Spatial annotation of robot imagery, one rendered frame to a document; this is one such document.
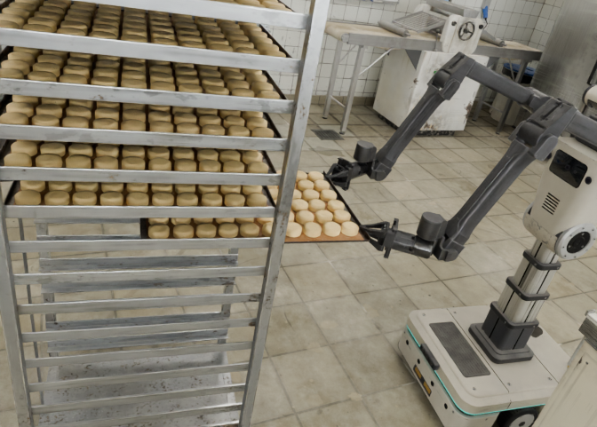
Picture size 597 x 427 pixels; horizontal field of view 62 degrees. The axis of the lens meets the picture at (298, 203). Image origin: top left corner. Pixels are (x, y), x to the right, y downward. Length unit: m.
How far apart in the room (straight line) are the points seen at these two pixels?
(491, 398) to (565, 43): 4.15
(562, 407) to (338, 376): 0.97
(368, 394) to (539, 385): 0.68
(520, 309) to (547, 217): 0.41
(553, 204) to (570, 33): 3.81
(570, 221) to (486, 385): 0.71
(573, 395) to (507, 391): 0.58
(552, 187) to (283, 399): 1.31
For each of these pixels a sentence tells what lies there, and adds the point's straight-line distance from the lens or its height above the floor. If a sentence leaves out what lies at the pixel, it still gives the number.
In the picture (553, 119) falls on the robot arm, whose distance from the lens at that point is 1.41.
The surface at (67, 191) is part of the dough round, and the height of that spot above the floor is 1.05.
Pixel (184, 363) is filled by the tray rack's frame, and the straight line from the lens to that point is 2.04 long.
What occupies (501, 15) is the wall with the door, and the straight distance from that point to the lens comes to 6.71.
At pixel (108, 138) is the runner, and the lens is 1.09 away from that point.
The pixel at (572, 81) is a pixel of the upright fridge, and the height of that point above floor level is 0.82.
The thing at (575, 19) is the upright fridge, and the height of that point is 1.33.
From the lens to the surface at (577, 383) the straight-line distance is 1.63.
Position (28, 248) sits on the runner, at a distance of 1.24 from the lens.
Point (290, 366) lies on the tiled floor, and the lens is 2.28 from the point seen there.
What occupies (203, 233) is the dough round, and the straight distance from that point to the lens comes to 1.25.
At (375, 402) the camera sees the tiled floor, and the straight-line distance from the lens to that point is 2.26.
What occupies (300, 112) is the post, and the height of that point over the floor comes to 1.32.
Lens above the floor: 1.67
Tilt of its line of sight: 29 degrees down
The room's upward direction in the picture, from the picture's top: 11 degrees clockwise
